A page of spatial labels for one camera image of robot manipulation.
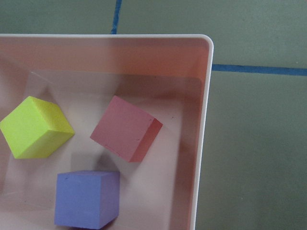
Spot pink foam block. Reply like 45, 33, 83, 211
90, 96, 163, 162

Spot purple foam block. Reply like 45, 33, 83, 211
54, 171, 120, 230

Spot yellow foam block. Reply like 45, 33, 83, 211
0, 96, 75, 159

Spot pink plastic bin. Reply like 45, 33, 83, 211
0, 34, 213, 230

